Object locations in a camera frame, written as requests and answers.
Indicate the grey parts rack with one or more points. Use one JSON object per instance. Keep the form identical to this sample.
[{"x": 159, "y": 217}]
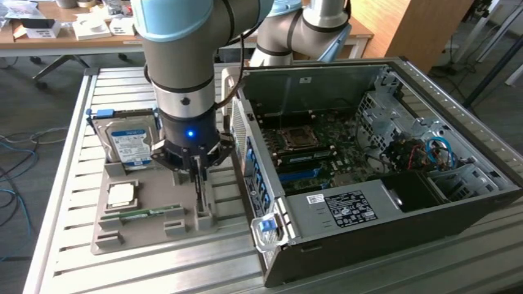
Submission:
[{"x": 155, "y": 199}]

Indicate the open white box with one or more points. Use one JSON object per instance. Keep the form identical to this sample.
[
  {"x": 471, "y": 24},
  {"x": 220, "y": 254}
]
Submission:
[{"x": 87, "y": 33}]

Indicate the green motherboard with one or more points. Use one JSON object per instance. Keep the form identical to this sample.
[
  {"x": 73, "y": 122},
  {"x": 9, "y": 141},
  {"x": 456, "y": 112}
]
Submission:
[{"x": 347, "y": 159}]

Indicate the metal cup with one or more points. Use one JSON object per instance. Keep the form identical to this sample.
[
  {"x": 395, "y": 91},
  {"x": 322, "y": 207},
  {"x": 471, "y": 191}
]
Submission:
[{"x": 65, "y": 3}]

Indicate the blue disk caddy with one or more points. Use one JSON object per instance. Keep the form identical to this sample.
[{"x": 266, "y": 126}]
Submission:
[{"x": 101, "y": 112}]

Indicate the black and white box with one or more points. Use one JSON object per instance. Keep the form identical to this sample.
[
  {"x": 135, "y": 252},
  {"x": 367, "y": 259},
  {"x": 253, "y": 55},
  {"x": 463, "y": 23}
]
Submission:
[{"x": 40, "y": 32}]

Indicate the silver hard disk blue label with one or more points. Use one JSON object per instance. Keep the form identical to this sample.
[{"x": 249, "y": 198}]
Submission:
[{"x": 127, "y": 144}]

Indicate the wooden cabinet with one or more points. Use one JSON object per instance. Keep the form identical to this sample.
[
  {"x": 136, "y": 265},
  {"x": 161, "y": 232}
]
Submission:
[{"x": 408, "y": 30}]

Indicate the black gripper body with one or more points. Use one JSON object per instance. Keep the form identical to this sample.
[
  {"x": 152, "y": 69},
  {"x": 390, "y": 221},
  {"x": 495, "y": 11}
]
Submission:
[{"x": 188, "y": 125}]

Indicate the metal CPU socket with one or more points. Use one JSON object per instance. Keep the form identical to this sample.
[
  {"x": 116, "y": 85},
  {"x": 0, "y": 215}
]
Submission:
[{"x": 298, "y": 136}]

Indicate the silver disk bay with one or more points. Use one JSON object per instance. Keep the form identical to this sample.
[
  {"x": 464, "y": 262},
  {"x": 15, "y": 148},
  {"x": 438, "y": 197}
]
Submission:
[{"x": 470, "y": 183}]

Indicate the blue case latch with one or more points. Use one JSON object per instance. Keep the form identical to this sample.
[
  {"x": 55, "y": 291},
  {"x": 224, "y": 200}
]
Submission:
[{"x": 267, "y": 225}]

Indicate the black Nvidia graphics card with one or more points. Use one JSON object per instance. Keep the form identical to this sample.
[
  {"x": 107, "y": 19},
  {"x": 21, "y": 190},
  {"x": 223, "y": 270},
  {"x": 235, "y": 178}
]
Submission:
[{"x": 200, "y": 196}]

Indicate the blue card retention latch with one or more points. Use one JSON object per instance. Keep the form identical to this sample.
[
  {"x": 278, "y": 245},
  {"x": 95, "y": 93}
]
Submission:
[{"x": 255, "y": 171}]

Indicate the open black PC case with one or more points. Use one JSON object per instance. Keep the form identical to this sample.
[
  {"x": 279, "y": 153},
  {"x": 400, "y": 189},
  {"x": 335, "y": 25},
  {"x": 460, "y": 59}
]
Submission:
[{"x": 367, "y": 245}]

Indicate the installed dark RAM stick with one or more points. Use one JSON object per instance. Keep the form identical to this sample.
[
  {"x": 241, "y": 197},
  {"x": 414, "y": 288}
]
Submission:
[{"x": 306, "y": 156}]

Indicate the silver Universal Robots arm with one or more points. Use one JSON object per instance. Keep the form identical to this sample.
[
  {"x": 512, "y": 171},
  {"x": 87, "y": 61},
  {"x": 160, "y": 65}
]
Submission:
[{"x": 179, "y": 61}]

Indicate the white labelled box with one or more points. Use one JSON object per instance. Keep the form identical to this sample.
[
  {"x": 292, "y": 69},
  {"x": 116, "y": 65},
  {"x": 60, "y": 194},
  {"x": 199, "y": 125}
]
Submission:
[{"x": 120, "y": 29}]

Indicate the green RAM stick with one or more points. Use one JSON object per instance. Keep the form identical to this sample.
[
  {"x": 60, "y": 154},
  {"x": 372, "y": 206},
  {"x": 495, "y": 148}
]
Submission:
[{"x": 139, "y": 214}]

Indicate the blue expansion slot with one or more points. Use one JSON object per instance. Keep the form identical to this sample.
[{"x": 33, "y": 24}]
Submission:
[{"x": 298, "y": 175}]

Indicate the silver CPU chip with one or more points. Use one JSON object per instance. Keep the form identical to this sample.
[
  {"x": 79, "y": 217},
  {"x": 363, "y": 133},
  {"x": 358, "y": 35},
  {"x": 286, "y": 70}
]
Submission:
[{"x": 121, "y": 196}]

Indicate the grey power supply unit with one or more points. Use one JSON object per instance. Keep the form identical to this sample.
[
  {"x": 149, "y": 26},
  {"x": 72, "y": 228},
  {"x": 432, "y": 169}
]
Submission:
[{"x": 310, "y": 220}]

